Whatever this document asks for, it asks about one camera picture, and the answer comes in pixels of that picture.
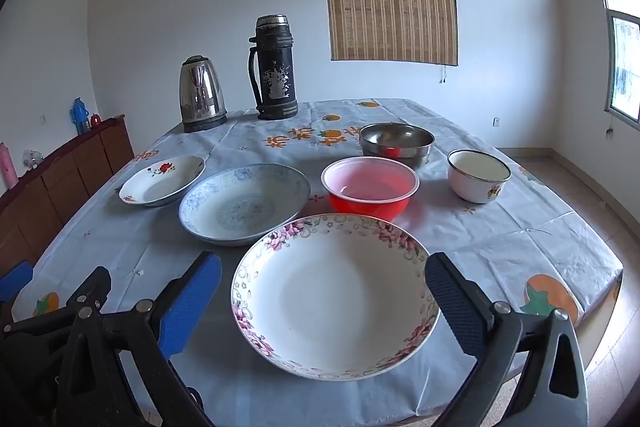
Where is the brown wooden cabinet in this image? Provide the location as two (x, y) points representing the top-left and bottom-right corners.
(0, 114), (136, 278)

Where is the stainless steel electric kettle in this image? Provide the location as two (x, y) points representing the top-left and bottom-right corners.
(179, 55), (229, 134)

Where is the pink bottle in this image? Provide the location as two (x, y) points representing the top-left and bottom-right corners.
(0, 143), (18, 190)

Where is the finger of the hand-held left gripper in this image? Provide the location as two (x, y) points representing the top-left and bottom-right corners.
(0, 262), (34, 304)

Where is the blue patterned plate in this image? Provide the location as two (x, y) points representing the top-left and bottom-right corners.
(178, 163), (312, 248)

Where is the large pink floral plate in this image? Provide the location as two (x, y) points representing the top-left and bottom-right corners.
(231, 214), (442, 380)

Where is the worn black thermos flask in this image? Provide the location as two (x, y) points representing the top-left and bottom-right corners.
(247, 14), (299, 121)

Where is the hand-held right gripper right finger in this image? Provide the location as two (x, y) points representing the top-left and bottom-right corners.
(424, 253), (590, 427)

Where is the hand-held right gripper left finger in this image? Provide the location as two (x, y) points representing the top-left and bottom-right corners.
(0, 251), (222, 427)

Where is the white tablecloth with orange print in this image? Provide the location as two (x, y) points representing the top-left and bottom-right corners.
(10, 98), (625, 427)

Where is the blue plastic bottle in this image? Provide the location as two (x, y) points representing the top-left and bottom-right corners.
(70, 97), (91, 136)

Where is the small red flower plate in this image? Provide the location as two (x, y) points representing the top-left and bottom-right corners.
(118, 155), (207, 208)

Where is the red plastic bowl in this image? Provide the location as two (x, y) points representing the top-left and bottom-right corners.
(320, 157), (420, 224)

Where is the stainless steel bowl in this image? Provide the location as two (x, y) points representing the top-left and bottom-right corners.
(359, 122), (436, 168)

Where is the window with grey frame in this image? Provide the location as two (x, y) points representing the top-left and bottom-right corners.
(602, 0), (640, 124)

